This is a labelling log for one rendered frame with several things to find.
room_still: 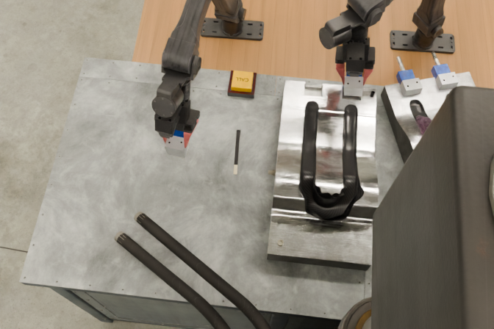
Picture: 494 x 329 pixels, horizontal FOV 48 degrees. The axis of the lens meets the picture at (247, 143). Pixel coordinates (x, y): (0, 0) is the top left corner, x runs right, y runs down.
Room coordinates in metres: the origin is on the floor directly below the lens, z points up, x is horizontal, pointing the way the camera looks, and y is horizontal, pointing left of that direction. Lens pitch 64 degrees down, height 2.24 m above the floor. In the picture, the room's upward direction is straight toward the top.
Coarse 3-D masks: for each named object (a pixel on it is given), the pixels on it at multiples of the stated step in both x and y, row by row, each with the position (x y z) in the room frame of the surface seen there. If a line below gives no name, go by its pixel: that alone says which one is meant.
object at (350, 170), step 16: (304, 112) 0.76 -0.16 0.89; (352, 112) 0.76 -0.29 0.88; (304, 128) 0.71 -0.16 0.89; (352, 128) 0.71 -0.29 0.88; (304, 144) 0.66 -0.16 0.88; (352, 144) 0.66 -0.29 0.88; (304, 160) 0.61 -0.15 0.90; (352, 160) 0.61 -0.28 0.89; (304, 176) 0.55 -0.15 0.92; (352, 176) 0.55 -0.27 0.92; (304, 192) 0.50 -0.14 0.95; (320, 192) 0.50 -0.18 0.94; (352, 192) 0.52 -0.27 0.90; (320, 208) 0.48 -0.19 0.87; (336, 208) 0.48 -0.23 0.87
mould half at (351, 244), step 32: (288, 96) 0.81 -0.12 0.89; (288, 128) 0.71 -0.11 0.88; (320, 128) 0.71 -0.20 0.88; (288, 160) 0.60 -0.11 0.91; (320, 160) 0.61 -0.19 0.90; (288, 192) 0.50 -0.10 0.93; (288, 224) 0.44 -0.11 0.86; (320, 224) 0.44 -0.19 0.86; (352, 224) 0.44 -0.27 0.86; (288, 256) 0.36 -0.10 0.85; (320, 256) 0.36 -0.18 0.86; (352, 256) 0.36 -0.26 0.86
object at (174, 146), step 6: (174, 132) 0.67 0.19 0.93; (180, 132) 0.67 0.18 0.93; (174, 138) 0.65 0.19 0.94; (180, 138) 0.65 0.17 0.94; (168, 144) 0.63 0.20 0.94; (174, 144) 0.63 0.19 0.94; (180, 144) 0.63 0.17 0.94; (168, 150) 0.63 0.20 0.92; (174, 150) 0.62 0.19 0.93; (180, 150) 0.62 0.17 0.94; (186, 150) 0.63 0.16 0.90; (180, 156) 0.62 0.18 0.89
